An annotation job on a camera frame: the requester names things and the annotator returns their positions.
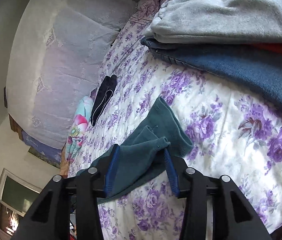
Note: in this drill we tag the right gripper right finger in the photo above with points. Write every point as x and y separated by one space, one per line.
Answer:
233 217

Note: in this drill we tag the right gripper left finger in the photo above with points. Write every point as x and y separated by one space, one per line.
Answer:
49 215

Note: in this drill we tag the teal green pants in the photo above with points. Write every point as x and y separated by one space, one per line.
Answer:
140 156

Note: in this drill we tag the orange brown pillow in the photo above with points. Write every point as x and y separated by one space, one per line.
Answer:
64 165

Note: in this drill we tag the leaning picture panel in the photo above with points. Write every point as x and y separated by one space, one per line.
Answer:
40 155

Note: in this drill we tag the blue patterned cloth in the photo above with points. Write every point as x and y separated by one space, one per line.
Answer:
51 153

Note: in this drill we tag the purple floral bedspread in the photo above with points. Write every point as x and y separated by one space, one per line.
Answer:
233 130

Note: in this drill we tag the folded floral quilt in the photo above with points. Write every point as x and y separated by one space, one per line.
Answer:
78 128

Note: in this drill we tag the folded blue jeans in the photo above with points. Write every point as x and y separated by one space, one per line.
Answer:
259 70

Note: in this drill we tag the folded black pants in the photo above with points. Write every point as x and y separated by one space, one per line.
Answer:
104 94

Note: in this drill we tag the white lace covered headboard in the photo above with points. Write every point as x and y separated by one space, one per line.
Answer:
55 58

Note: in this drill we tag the folded grey sweatpants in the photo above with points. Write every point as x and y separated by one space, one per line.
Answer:
217 21

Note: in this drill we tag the window with white frame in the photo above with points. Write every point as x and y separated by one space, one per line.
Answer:
16 197

